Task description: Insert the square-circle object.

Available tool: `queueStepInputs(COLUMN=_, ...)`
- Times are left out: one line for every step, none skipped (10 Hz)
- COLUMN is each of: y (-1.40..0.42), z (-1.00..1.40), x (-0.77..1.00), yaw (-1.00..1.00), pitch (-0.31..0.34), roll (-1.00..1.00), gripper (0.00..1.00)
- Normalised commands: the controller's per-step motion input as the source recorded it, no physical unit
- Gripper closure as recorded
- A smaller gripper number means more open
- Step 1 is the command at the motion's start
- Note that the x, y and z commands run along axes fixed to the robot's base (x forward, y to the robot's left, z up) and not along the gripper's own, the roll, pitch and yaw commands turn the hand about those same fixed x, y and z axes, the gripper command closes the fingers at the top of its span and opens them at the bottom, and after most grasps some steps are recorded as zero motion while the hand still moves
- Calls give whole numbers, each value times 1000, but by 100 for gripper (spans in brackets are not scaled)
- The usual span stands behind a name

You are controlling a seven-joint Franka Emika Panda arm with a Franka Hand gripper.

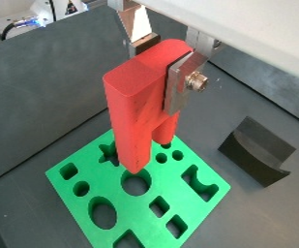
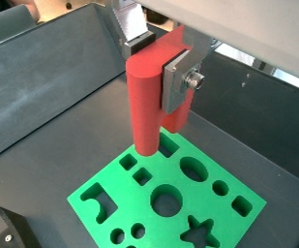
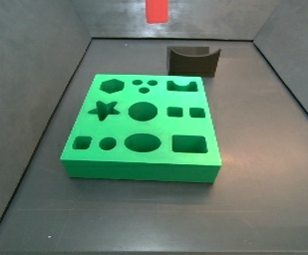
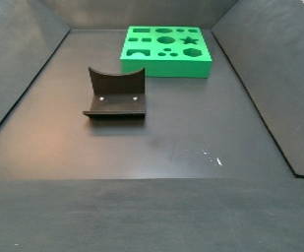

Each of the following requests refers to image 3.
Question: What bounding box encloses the green shape sorter block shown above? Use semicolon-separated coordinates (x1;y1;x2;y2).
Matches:
60;74;220;183

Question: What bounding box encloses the black curved holder bracket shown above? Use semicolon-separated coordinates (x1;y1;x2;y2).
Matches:
166;46;220;78

